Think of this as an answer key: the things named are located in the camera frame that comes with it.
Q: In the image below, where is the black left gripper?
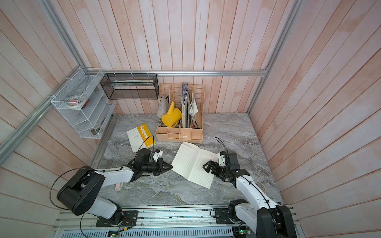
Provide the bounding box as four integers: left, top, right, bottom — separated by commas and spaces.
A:
142, 158, 173, 176

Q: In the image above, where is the cream lined notebook with holes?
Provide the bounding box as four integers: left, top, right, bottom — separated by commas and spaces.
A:
171, 142, 218, 189

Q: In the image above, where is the illustrated book in organizer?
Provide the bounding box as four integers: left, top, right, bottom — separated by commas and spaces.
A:
189, 96, 199, 129

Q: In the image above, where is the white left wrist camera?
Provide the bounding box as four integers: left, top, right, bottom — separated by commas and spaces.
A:
153, 149, 163, 162

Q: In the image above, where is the white wire wall shelf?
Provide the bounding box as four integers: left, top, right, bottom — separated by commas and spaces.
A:
51, 67, 116, 139

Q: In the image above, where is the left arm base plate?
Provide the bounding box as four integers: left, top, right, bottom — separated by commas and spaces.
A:
96, 210, 139, 227

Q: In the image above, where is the peach plastic desk organizer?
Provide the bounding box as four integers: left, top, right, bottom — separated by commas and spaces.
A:
155, 83, 205, 144

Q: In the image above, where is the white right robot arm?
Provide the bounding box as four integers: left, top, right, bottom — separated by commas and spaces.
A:
202, 151, 297, 238

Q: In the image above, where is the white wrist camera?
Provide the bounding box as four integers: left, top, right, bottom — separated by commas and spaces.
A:
217, 151, 227, 167
153, 149, 163, 162

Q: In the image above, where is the grey-green book in organizer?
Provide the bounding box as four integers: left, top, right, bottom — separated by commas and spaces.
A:
182, 83, 189, 128

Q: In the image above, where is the aluminium frame rail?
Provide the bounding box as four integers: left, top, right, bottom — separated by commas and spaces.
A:
86, 68, 267, 77

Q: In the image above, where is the black mesh wall basket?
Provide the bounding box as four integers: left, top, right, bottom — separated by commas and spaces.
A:
100, 73, 159, 100

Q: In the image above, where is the clear tape roll on table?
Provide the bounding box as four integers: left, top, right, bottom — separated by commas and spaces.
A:
255, 181, 266, 194

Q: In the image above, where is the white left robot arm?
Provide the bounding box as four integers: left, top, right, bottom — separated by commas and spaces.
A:
57, 148, 173, 226

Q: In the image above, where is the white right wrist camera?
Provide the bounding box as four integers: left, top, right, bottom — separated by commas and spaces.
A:
217, 151, 227, 167

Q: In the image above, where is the yellow plastic watering can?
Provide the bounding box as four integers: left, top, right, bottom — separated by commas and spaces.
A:
161, 101, 182, 128

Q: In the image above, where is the tape roll on shelf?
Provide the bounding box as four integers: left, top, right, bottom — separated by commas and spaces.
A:
65, 95, 86, 109

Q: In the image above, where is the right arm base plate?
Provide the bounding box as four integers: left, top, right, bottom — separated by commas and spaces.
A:
214, 208, 240, 225

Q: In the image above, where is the grey folder in organizer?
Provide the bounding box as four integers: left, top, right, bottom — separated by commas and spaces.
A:
157, 95, 170, 119

